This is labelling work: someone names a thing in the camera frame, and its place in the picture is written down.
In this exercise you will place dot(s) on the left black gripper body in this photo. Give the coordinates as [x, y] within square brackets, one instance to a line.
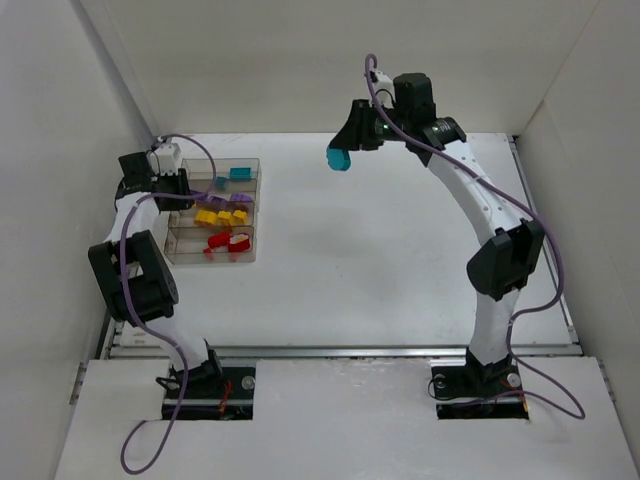
[181, 185]

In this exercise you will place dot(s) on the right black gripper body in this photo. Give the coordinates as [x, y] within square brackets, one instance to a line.
[357, 126]

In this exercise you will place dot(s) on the purple lego plate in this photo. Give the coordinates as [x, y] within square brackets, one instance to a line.
[200, 196]

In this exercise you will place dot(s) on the small yellow lego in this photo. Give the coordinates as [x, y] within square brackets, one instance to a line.
[205, 218]

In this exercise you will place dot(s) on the purple tan lego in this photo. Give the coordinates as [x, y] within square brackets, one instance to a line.
[217, 201]

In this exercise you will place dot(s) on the purple lego block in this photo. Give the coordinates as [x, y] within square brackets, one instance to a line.
[241, 199]

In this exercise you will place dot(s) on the yellow orange lego block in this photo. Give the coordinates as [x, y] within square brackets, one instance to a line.
[240, 216]

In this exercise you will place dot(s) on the red rounded lego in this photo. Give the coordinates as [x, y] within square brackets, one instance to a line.
[219, 240]

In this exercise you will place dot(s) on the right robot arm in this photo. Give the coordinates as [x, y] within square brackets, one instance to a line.
[403, 110]

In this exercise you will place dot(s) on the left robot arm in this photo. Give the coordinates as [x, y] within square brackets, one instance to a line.
[136, 282]

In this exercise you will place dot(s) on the clear bin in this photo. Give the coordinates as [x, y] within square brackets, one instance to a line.
[185, 245]
[251, 187]
[203, 168]
[185, 218]

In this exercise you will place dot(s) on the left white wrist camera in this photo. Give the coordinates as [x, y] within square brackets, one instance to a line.
[164, 157]

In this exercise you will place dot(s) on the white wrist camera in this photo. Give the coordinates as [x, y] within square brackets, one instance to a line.
[164, 157]
[383, 88]

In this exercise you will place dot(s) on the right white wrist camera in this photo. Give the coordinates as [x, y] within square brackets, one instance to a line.
[383, 88]

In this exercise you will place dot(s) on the aluminium rail front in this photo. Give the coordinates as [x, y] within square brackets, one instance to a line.
[123, 352]

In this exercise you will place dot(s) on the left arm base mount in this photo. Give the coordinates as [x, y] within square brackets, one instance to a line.
[216, 391]

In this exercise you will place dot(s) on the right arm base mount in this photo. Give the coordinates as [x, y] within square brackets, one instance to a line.
[460, 394]

